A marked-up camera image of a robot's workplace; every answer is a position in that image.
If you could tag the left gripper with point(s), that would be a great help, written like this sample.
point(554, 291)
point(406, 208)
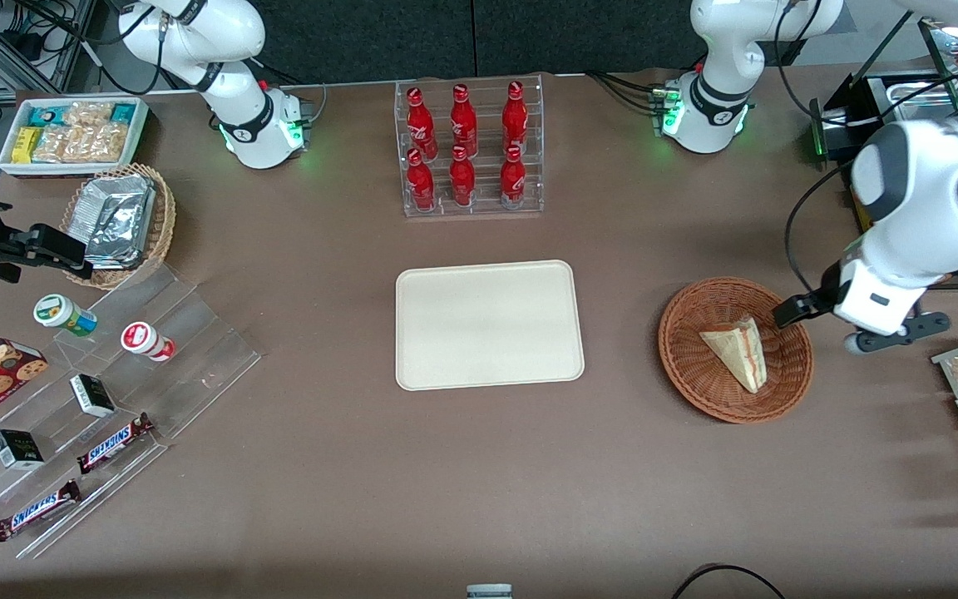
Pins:
point(812, 303)

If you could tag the triangle sandwich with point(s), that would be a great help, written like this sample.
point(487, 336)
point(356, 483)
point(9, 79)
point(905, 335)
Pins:
point(741, 353)

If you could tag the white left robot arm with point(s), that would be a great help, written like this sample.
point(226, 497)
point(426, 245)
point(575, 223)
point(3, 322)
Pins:
point(720, 50)

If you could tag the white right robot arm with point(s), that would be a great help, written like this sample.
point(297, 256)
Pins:
point(229, 33)

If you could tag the brown wicker basket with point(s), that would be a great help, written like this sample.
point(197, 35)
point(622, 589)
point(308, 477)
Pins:
point(695, 374)

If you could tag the light wicker basket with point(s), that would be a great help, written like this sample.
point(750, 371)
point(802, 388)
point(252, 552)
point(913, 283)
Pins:
point(165, 216)

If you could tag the black appliance with steel tray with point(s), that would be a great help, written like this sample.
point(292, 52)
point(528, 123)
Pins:
point(841, 141)

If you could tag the beige plastic tray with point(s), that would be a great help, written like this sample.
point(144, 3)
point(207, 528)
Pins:
point(487, 324)

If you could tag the green lid yogurt cup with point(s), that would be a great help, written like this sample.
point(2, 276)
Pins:
point(55, 310)

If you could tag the silver foil packet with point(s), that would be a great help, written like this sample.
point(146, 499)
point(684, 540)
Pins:
point(113, 254)
point(117, 208)

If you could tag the white plastic snack bin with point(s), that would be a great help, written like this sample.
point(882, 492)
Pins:
point(5, 162)

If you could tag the yellow snack pack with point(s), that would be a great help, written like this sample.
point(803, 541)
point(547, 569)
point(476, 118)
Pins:
point(25, 145)

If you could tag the clear bag of crackers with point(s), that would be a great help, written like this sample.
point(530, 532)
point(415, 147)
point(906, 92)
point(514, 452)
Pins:
point(96, 143)
point(88, 113)
point(50, 144)

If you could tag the red lid yogurt cup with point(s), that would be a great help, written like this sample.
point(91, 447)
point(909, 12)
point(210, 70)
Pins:
point(140, 337)

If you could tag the teal snack pack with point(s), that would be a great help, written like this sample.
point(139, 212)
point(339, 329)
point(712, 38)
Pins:
point(45, 114)
point(122, 113)

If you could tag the small black box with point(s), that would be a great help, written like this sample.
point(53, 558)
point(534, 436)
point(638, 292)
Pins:
point(92, 395)
point(17, 449)

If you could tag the clear acrylic tiered shelf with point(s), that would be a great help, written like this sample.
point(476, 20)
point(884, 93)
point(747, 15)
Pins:
point(196, 349)

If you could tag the Snickers bar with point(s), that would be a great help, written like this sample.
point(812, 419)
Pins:
point(37, 511)
point(113, 444)

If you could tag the clear acrylic bottle rack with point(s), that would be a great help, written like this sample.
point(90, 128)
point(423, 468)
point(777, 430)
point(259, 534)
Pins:
point(533, 141)

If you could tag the red cola bottle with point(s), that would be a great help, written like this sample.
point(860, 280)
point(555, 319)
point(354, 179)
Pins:
point(463, 121)
point(462, 179)
point(513, 179)
point(421, 183)
point(419, 121)
point(515, 116)

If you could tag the small grey white object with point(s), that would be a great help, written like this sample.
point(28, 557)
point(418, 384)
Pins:
point(489, 591)

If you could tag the aluminium frame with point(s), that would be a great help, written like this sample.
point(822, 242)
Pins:
point(30, 50)

